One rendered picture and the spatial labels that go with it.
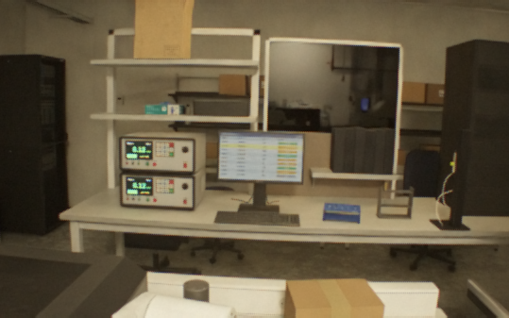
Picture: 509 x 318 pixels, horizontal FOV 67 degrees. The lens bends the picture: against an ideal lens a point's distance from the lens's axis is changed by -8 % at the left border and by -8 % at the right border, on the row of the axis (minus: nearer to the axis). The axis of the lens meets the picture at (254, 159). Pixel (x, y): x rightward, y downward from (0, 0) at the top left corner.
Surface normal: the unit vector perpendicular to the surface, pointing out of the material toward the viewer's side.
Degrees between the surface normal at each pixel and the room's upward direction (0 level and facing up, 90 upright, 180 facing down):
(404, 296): 90
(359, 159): 90
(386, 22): 90
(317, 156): 90
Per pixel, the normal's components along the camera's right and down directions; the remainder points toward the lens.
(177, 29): -0.06, 0.14
